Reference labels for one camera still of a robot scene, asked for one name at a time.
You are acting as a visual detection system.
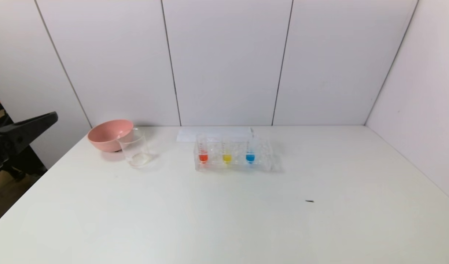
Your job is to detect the clear acrylic test tube rack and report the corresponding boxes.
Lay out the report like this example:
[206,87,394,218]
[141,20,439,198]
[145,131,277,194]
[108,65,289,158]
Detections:
[194,135,274,172]

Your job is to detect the pink plastic bowl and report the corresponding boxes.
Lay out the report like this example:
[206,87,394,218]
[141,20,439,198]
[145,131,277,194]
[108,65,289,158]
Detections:
[87,119,134,153]

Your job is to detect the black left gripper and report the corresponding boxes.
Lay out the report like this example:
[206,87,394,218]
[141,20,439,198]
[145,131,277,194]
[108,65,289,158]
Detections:
[0,111,58,175]

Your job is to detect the white paper sheet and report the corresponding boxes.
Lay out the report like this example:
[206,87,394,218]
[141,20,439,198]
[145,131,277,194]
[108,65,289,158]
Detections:
[176,127,253,143]

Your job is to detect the test tube with yellow pigment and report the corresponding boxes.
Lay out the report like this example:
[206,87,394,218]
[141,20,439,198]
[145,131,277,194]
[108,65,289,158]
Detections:
[222,137,233,164]

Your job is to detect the test tube with red pigment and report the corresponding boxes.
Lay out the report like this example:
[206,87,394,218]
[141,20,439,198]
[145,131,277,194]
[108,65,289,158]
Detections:
[197,134,209,164]

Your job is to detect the clear glass beaker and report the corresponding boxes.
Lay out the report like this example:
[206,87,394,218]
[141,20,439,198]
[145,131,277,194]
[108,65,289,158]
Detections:
[117,128,152,168]

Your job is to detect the test tube with blue pigment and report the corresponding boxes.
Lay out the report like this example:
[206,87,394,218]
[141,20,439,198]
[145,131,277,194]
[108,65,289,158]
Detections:
[245,132,257,164]

